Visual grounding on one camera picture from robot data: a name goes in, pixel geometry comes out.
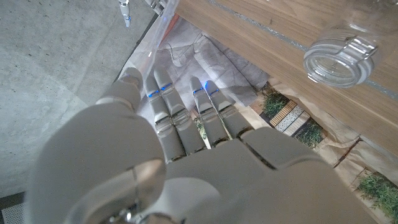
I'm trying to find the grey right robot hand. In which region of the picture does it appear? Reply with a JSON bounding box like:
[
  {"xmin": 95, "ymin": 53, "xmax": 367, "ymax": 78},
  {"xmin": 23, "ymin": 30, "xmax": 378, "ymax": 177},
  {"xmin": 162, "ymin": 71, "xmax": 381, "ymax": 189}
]
[{"xmin": 118, "ymin": 0, "xmax": 170, "ymax": 28}]

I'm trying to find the small glass clasp jar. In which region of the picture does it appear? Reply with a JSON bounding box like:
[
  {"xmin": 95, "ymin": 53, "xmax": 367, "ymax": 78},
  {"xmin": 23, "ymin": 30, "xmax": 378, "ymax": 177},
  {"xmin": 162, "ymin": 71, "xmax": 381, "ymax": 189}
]
[{"xmin": 303, "ymin": 0, "xmax": 398, "ymax": 88}]

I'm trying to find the printed fabric backdrop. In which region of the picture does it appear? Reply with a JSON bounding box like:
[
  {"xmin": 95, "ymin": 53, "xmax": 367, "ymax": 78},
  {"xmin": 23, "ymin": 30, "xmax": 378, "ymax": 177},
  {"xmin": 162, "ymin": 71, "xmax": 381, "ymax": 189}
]
[{"xmin": 119, "ymin": 14, "xmax": 398, "ymax": 224}]

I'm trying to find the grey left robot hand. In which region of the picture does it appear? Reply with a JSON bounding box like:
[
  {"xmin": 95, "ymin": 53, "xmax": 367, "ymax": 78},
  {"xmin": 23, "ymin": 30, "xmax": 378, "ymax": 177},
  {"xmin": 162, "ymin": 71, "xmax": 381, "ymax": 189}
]
[{"xmin": 26, "ymin": 67, "xmax": 379, "ymax": 224}]

